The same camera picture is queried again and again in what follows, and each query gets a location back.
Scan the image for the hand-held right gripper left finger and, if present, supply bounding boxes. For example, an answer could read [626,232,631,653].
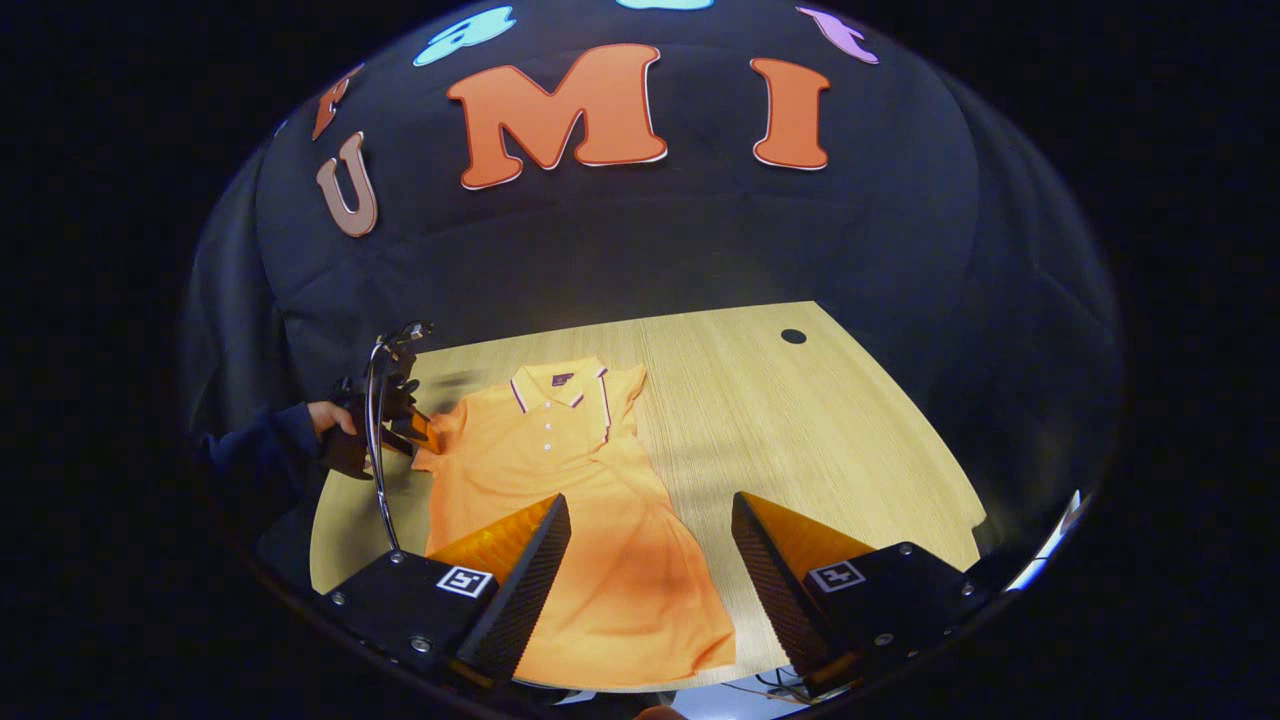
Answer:
[318,493,573,691]

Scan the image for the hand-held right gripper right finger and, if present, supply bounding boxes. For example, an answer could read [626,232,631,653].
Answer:
[730,491,1001,701]

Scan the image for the orange T-shirt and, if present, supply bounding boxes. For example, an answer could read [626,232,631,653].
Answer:
[410,357,738,691]

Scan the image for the black backdrop cloth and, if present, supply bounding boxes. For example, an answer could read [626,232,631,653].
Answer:
[185,0,1121,561]

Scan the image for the silver curved cable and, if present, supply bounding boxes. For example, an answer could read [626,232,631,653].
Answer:
[364,335,404,557]

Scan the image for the thin cables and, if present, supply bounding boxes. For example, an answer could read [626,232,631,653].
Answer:
[720,668,813,703]

